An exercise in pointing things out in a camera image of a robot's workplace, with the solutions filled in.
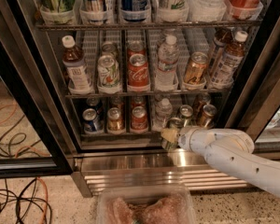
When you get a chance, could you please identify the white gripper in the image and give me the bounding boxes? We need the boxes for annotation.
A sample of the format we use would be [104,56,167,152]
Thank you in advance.
[161,127,207,152]

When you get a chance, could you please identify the green soda can front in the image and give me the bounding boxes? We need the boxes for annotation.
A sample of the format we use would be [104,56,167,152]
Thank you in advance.
[161,118,183,150]

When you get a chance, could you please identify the green soda can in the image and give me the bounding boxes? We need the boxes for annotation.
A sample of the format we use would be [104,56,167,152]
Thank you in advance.
[177,105,193,127]
[161,118,183,150]

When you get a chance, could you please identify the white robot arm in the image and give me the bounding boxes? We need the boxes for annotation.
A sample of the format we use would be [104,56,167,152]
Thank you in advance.
[161,127,280,198]

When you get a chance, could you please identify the small water bottle bottom shelf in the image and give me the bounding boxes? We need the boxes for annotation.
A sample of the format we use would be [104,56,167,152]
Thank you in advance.
[153,98,173,131]

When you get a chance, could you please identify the green soda can rear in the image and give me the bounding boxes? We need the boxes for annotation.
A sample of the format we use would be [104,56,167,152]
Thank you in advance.
[177,105,193,127]

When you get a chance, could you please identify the red can bottom front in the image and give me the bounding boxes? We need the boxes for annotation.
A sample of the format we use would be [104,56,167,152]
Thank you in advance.
[131,106,148,133]

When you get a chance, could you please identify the gold can bottom front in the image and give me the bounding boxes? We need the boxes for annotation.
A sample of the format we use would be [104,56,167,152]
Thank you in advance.
[196,105,217,129]

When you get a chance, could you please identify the gold can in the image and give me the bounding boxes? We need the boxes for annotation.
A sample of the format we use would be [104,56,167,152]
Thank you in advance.
[193,92,211,114]
[196,105,217,129]

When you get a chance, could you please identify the gold can bottom rear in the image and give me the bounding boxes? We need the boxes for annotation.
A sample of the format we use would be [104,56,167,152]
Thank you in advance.
[193,92,211,114]

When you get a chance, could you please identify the red can bottom rear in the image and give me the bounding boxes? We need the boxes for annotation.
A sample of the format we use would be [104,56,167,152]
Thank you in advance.
[131,96,147,108]

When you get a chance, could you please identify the water bottle middle shelf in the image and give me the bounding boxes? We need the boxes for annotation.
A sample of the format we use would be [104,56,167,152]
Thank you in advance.
[155,35,179,91]

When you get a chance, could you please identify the orange can bottom front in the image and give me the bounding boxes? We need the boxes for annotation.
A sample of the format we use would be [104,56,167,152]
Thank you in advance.
[107,107,125,133]

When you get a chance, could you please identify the orange can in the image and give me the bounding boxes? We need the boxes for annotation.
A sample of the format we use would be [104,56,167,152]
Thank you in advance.
[107,107,125,133]
[110,96,124,110]

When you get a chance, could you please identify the gold can middle shelf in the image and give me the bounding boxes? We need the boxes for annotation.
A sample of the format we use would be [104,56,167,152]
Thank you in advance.
[183,51,208,90]

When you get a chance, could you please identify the red cola can front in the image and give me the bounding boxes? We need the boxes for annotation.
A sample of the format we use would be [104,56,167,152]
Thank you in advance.
[127,53,150,91]

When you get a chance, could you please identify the red cola can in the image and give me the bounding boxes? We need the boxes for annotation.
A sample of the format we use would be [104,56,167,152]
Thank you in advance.
[127,53,150,91]
[127,41,146,58]

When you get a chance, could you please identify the orange can bottom rear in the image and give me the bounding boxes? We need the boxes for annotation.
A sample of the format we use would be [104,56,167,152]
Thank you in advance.
[110,96,124,110]

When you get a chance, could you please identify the blue can bottom front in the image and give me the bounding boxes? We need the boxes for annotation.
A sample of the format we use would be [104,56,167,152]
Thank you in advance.
[82,108,103,134]

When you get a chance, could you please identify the steel fridge base grille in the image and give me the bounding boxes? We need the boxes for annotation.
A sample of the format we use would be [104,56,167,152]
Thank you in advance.
[72,148,251,197]

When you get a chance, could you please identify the blue can bottom rear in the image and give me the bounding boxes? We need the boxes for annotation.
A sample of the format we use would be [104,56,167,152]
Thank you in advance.
[86,98,104,117]

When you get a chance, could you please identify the white floral can front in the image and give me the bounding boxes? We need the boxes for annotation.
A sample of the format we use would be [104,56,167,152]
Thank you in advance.
[97,54,120,94]

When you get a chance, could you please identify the glass fridge door right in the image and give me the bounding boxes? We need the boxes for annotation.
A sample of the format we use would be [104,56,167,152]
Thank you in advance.
[217,0,280,160]

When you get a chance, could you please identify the glass fridge door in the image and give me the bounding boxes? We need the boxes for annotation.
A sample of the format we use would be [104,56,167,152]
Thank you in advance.
[0,0,75,178]
[217,0,280,160]

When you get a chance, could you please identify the red cola can rear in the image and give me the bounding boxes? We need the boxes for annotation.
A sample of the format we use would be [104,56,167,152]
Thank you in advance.
[127,41,146,58]

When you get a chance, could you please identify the white floral can rear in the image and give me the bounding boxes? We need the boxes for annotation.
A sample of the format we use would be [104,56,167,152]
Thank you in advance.
[101,42,119,58]

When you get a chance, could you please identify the white floral can top shelf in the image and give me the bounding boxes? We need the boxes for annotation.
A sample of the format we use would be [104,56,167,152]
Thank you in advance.
[157,0,189,22]

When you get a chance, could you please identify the dark blue can top shelf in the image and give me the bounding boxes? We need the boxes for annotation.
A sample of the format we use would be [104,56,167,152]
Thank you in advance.
[120,0,149,22]

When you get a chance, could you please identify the water bottle top shelf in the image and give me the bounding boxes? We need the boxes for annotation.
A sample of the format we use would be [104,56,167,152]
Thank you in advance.
[189,0,227,22]

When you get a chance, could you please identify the glass fridge door left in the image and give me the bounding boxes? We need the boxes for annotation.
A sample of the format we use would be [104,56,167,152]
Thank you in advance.
[0,0,75,178]

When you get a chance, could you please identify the blue energy drink can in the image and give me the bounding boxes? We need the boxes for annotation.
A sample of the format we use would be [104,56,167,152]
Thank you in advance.
[80,0,107,25]

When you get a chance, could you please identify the tea bottle middle right front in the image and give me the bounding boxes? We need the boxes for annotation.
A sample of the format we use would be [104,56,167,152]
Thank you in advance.
[210,31,248,89]

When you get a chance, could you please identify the tea bottle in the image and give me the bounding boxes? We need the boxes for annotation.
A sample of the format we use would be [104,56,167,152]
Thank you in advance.
[210,31,248,89]
[62,35,91,94]
[208,28,233,68]

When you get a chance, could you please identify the clear plastic food container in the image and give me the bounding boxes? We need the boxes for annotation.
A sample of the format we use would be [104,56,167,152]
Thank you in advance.
[96,184,196,224]

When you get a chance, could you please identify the tea bottle middle right rear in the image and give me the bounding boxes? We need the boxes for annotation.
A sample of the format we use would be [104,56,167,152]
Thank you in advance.
[208,28,233,68]

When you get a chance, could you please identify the tea bottle middle left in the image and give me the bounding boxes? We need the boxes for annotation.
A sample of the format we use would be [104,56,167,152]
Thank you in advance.
[62,35,91,94]

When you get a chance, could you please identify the orange floor cable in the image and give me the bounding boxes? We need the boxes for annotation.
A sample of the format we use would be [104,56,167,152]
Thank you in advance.
[35,176,49,224]

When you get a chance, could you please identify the black floor cable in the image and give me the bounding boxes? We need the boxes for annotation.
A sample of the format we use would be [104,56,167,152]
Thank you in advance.
[0,177,52,224]

